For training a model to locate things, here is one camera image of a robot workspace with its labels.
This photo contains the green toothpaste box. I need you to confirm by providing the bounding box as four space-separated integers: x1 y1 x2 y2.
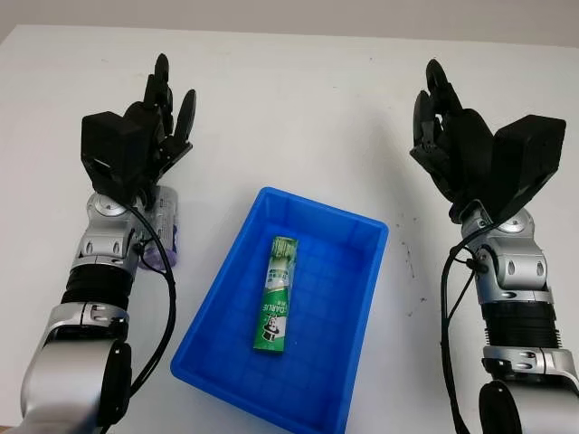
252 235 300 358

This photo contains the blue plastic tray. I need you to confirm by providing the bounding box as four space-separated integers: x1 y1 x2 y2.
170 187 390 434

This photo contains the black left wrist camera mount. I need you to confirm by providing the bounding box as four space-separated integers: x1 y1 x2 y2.
80 110 157 200

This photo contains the clear purple-capped cylinder pack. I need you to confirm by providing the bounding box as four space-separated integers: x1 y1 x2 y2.
138 184 181 271

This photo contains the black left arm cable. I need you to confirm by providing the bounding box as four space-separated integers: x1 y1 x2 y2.
97 205 177 429

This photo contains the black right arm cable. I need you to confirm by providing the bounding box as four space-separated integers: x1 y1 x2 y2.
439 221 494 434

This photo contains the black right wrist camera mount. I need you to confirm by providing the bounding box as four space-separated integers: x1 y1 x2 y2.
490 115 568 222

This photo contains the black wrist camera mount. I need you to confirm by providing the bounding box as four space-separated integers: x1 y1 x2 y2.
80 110 157 200
490 115 568 222

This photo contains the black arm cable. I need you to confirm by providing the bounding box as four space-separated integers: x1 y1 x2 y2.
97 205 177 429
439 221 494 434

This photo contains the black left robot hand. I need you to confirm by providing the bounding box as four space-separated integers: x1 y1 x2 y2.
124 52 198 200

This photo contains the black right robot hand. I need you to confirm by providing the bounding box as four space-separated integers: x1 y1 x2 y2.
409 58 498 213

